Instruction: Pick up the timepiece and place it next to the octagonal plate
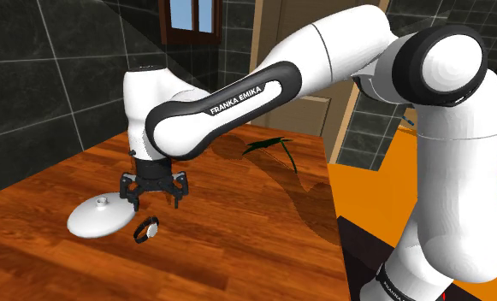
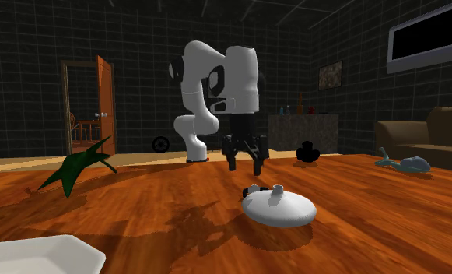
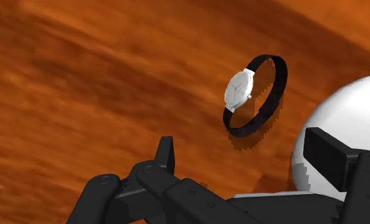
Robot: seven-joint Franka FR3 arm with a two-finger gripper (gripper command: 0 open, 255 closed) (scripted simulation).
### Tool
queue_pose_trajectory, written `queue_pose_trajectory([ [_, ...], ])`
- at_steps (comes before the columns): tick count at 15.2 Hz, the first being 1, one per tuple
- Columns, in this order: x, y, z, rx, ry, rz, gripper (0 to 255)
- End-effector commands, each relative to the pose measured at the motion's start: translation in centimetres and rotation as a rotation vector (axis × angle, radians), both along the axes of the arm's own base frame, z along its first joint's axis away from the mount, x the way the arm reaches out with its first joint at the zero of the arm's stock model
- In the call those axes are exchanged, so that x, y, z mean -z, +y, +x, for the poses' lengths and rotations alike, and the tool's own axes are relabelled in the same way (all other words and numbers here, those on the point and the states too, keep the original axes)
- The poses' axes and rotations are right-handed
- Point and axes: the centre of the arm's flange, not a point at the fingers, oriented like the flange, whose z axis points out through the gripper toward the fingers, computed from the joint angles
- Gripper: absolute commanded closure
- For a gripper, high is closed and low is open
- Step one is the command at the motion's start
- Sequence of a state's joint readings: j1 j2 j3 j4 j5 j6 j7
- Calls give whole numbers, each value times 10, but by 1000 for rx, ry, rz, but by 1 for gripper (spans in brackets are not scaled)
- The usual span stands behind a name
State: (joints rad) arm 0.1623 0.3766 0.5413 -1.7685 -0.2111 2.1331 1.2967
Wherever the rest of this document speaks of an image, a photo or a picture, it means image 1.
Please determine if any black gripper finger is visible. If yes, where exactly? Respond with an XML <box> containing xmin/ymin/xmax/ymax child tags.
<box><xmin>163</xmin><ymin>170</ymin><xmax>190</xmax><ymax>210</ymax></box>
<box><xmin>119</xmin><ymin>172</ymin><xmax>145</xmax><ymax>212</ymax></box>

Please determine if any white round lid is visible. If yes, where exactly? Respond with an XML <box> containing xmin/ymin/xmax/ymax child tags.
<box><xmin>66</xmin><ymin>192</ymin><xmax>138</xmax><ymax>239</ymax></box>

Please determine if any black wristwatch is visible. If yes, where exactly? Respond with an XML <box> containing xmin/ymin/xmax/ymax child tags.
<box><xmin>133</xmin><ymin>215</ymin><xmax>161</xmax><ymax>245</ymax></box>

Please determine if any green plant leaf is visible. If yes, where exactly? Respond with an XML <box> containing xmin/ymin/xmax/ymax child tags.
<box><xmin>241</xmin><ymin>136</ymin><xmax>299</xmax><ymax>174</ymax></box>

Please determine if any brown framed window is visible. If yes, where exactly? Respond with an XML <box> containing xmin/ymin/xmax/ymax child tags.
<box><xmin>157</xmin><ymin>0</ymin><xmax>223</xmax><ymax>46</ymax></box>

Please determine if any brown wooden door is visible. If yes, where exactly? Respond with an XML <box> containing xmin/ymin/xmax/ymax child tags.
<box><xmin>249</xmin><ymin>0</ymin><xmax>391</xmax><ymax>164</ymax></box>

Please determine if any dark robot stand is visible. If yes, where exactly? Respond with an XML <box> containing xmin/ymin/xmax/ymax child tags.
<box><xmin>336</xmin><ymin>215</ymin><xmax>468</xmax><ymax>301</ymax></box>

